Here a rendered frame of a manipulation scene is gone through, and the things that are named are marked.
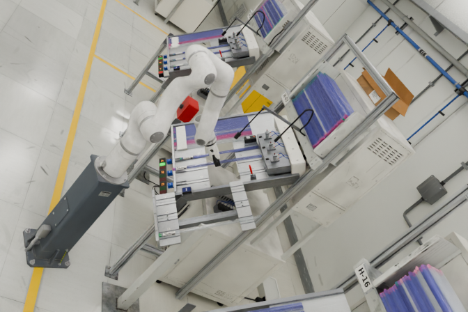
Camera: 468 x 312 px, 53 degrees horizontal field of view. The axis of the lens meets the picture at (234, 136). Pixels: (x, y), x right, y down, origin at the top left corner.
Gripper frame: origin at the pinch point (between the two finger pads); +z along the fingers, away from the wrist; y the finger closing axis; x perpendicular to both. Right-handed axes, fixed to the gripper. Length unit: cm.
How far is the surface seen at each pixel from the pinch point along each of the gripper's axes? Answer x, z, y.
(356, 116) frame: -78, -12, -12
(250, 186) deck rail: -14.2, 15.6, -9.8
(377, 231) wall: -101, 156, 45
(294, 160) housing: -42.4, 10.8, -4.8
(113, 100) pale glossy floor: 92, 39, 179
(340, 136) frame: -68, -3, -11
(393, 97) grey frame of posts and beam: -97, -20, -14
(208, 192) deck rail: 9.3, 11.4, -9.8
